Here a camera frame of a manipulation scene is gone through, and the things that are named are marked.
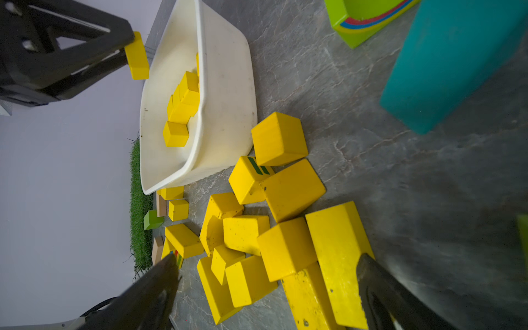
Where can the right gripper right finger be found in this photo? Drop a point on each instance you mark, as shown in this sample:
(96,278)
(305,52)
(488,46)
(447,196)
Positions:
(385,300)

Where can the light green cube block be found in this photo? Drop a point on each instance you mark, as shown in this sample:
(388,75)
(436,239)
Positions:
(522,223)

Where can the long yellow block right diagonal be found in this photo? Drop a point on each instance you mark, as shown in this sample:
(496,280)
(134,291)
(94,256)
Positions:
(308,299)

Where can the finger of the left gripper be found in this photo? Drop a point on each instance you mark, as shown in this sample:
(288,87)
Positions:
(65,88)
(43,42)

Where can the teal triangle block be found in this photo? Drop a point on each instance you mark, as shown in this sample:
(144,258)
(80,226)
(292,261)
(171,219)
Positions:
(452,48)

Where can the green wedge block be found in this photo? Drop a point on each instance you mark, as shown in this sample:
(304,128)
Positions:
(152,220)

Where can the green artificial grass mat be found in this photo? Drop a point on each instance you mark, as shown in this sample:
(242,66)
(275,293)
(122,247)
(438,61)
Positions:
(140,204)

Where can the long yellow block left pile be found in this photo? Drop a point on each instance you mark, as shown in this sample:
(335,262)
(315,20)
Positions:
(186,242)

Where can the natural wood plank block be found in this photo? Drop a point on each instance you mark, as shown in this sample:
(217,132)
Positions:
(161,207)

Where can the yellow block right pile left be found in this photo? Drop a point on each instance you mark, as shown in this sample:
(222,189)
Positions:
(218,296)

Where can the yellow rectangular block left pile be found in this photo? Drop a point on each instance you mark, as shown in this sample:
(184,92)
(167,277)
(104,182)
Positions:
(168,248)

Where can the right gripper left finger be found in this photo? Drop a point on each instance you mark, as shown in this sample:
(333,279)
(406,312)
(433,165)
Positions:
(147,304)

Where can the green arch block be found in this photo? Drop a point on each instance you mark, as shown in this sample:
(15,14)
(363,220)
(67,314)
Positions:
(355,21)

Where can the white plastic bin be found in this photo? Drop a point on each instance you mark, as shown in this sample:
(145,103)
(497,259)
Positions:
(197,37)

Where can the natural wood long block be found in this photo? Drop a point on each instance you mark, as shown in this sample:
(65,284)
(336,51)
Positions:
(157,249)

